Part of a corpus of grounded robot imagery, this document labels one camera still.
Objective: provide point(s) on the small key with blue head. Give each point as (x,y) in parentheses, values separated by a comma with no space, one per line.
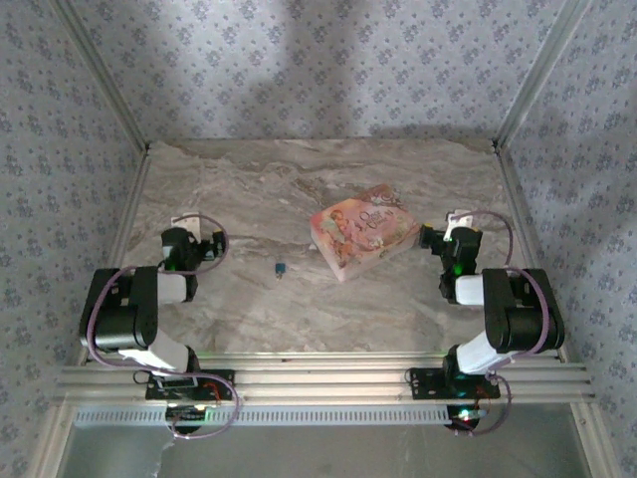
(280,268)

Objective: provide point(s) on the grey metal panel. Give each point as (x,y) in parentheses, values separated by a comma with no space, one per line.
(323,453)

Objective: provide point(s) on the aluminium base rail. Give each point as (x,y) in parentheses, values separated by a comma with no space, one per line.
(323,378)

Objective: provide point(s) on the aluminium table side rail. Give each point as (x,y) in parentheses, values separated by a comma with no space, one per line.
(523,224)
(117,249)

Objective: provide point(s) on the black base controller board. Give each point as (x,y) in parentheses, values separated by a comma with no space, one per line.
(191,414)
(465,417)

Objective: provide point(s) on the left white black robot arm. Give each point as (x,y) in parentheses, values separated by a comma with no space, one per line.
(119,318)

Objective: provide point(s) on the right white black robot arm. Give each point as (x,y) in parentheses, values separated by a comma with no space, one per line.
(517,318)

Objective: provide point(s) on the aluminium frame post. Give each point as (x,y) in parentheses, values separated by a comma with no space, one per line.
(542,74)
(103,74)

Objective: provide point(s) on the pink floral box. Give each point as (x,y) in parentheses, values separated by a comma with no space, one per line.
(363,234)

